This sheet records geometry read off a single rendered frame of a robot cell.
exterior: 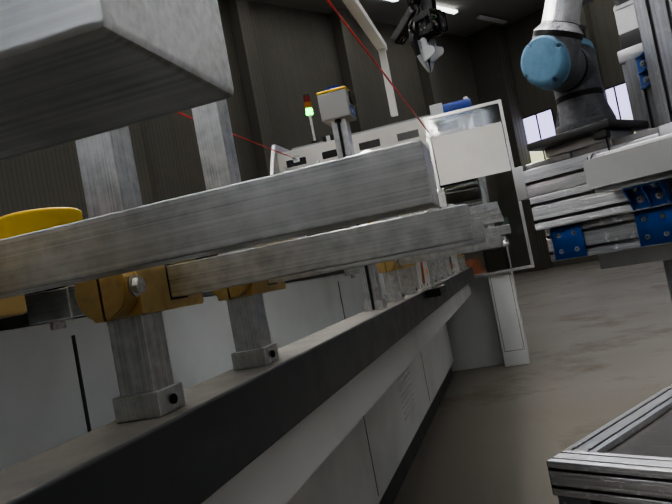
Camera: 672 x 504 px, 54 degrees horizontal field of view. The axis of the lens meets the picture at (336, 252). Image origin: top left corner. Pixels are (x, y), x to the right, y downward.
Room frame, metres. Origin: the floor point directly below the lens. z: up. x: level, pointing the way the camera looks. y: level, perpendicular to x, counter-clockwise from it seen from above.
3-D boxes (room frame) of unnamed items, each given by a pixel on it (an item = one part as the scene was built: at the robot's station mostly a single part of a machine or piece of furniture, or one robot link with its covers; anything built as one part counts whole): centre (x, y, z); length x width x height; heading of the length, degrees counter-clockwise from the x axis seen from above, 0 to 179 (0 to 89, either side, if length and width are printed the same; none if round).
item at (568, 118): (1.71, -0.69, 1.09); 0.15 x 0.15 x 0.10
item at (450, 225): (0.61, 0.09, 0.81); 0.44 x 0.03 x 0.04; 75
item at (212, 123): (0.84, 0.12, 0.86); 0.04 x 0.04 x 0.48; 75
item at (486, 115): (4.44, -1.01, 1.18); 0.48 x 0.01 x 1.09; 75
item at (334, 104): (1.55, -0.07, 1.18); 0.07 x 0.07 x 0.08; 75
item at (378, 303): (1.55, -0.07, 0.92); 0.05 x 0.05 x 0.45; 75
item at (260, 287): (0.86, 0.12, 0.81); 0.14 x 0.06 x 0.05; 165
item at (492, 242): (1.82, -0.23, 0.80); 0.44 x 0.03 x 0.04; 75
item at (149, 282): (0.62, 0.18, 0.81); 0.14 x 0.06 x 0.05; 165
